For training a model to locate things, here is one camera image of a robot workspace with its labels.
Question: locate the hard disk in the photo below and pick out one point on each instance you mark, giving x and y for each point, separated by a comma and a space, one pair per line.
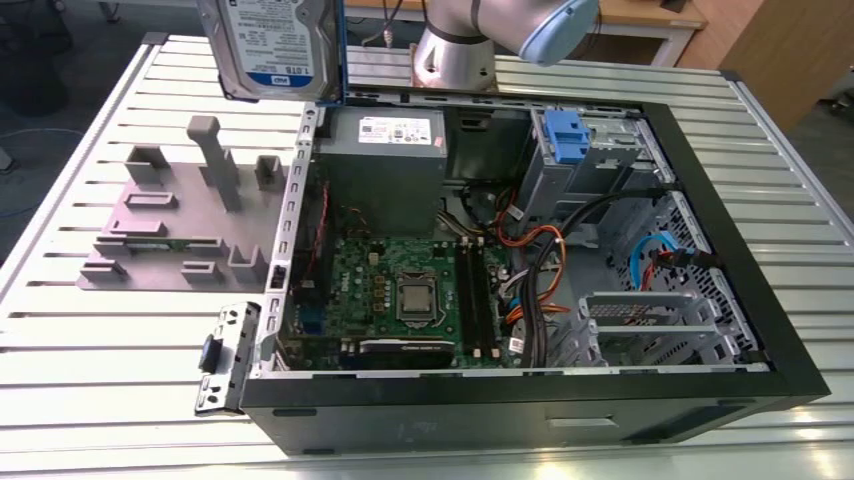
280, 45

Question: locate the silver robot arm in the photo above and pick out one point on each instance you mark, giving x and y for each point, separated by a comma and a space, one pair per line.
461, 67

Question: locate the green motherboard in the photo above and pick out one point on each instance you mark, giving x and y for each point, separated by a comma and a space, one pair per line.
414, 255

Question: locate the silver CPU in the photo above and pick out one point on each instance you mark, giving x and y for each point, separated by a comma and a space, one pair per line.
415, 299

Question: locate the grey power supply unit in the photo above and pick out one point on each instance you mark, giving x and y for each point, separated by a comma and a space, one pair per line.
381, 190

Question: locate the black RAM slot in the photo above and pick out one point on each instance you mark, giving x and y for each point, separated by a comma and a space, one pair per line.
487, 300
469, 300

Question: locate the CPU socket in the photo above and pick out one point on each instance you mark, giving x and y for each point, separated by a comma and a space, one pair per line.
417, 318

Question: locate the black graphics card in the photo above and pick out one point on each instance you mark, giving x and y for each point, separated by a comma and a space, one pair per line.
401, 350

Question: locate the blue VGA port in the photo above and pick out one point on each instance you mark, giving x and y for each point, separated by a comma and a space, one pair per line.
313, 320

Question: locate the silver metal drive cage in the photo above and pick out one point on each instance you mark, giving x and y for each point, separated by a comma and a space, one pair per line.
581, 185

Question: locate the blue plastic drive latch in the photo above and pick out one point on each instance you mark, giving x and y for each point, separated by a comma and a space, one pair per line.
563, 135

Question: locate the grey parts rack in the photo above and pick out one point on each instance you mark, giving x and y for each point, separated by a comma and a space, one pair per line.
194, 225

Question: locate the black open PC case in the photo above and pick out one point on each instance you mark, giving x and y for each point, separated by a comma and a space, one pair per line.
467, 415

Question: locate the green RAM stick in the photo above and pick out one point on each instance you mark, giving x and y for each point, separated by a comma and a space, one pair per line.
163, 245

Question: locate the brown wooden cabinet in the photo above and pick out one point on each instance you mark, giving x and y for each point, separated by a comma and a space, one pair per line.
788, 50

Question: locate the black chair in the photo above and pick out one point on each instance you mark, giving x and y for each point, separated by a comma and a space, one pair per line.
34, 85

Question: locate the black chair base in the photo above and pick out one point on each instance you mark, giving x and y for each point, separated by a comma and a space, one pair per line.
842, 102

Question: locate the metal card retainer bracket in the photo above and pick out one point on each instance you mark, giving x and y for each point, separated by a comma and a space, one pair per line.
230, 350

